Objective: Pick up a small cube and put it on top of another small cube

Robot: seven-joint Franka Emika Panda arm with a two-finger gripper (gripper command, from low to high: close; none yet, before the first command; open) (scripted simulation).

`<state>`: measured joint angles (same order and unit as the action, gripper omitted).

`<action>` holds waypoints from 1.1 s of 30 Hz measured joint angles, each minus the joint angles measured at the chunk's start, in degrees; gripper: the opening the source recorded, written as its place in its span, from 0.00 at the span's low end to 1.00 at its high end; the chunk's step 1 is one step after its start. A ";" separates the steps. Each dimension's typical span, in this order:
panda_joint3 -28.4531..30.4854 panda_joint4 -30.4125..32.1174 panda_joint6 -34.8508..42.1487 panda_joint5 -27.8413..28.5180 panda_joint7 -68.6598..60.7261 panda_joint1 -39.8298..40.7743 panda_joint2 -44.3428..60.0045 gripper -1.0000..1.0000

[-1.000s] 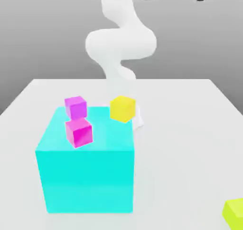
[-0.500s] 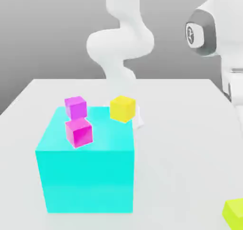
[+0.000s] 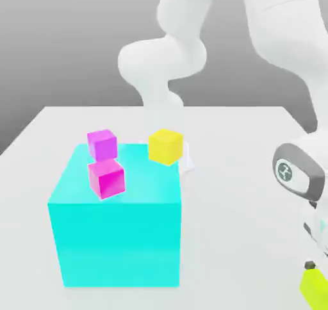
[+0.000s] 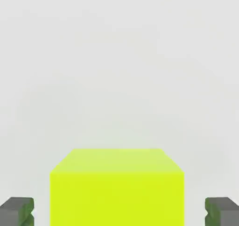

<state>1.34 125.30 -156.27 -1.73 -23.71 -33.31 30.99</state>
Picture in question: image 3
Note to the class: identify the small yellow cube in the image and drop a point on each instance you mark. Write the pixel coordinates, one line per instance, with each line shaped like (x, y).
(165, 146)

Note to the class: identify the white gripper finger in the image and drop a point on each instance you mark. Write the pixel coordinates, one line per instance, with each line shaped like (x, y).
(310, 265)

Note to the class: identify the small violet cube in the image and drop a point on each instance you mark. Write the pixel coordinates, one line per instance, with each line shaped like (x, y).
(102, 144)

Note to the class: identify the small magenta cube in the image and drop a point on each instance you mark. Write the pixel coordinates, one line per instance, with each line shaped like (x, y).
(107, 179)

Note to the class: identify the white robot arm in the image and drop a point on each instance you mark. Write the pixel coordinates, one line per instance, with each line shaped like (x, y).
(179, 46)

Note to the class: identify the large cyan box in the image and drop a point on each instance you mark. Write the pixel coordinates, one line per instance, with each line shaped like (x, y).
(115, 243)

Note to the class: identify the small lime cube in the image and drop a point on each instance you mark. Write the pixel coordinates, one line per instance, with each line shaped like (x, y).
(316, 289)

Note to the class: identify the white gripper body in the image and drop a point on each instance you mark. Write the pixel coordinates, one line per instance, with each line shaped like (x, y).
(320, 235)

